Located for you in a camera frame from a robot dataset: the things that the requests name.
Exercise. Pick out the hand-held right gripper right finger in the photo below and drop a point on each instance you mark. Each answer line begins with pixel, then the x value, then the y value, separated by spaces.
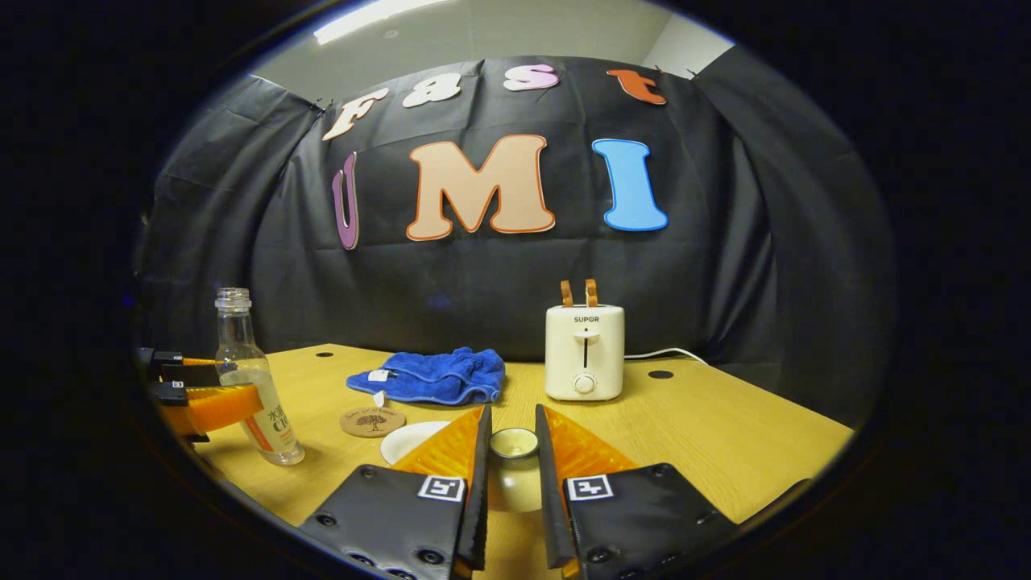
pixel 549 499

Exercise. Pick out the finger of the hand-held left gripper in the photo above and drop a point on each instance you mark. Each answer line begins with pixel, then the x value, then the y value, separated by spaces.
pixel 189 373
pixel 217 407

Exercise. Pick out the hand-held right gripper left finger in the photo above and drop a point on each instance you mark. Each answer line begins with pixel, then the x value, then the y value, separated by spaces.
pixel 479 499

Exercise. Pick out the cream teacup lid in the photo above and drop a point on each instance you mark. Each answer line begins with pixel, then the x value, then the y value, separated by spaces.
pixel 514 475

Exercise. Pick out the clear glass water bottle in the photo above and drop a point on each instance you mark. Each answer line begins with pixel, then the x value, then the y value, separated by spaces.
pixel 242 354

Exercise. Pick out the cream ceramic teacup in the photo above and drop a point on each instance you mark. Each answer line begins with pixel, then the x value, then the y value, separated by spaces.
pixel 411 439

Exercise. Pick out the round cork coaster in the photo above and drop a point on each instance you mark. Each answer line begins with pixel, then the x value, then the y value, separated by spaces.
pixel 372 422

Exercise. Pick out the blue towel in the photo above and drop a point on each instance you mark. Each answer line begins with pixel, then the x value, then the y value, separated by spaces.
pixel 435 374

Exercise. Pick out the cream toaster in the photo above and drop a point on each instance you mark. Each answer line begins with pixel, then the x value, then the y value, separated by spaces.
pixel 584 354

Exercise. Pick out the toast slice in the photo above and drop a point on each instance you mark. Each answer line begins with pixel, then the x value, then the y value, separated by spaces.
pixel 592 292
pixel 567 293

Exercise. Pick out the black backdrop cloth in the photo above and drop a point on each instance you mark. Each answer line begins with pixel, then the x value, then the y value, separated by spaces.
pixel 725 266

